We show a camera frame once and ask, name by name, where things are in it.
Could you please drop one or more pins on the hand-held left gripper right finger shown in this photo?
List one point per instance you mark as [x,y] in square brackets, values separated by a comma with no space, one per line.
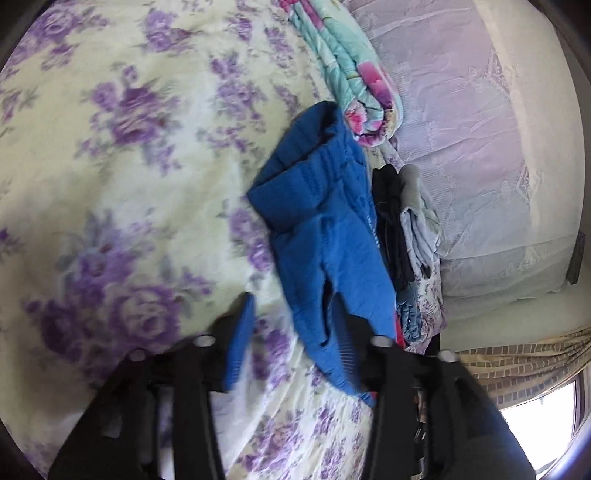
[345,357]

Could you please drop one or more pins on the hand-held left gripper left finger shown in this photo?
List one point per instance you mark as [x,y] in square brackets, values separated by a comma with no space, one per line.
[240,339]

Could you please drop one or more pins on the blue knit sweater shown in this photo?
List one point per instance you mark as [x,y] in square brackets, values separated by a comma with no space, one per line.
[323,230]

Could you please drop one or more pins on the red cloth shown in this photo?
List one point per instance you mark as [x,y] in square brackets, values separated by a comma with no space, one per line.
[399,333]

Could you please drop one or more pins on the blue grey ruffled cloth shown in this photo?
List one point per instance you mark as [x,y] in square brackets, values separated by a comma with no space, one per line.
[411,314]

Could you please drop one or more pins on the folded black garment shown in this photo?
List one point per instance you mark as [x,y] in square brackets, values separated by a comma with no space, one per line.
[392,221]

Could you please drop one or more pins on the folded light grey garment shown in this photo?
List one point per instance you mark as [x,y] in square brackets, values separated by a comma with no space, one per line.
[421,221]

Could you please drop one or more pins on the beige brick pattern curtain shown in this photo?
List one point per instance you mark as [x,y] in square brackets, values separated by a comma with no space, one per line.
[521,364]

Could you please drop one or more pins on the purple floral bed sheet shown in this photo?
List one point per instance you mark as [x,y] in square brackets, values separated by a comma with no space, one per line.
[115,184]

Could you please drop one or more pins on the window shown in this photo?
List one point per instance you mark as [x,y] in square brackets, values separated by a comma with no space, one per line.
[540,415]

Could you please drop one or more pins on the lavender lace pillow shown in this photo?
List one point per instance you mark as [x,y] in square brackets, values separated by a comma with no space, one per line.
[485,161]

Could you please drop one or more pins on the folded teal pink floral quilt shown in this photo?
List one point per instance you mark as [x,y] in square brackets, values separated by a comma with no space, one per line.
[351,69]

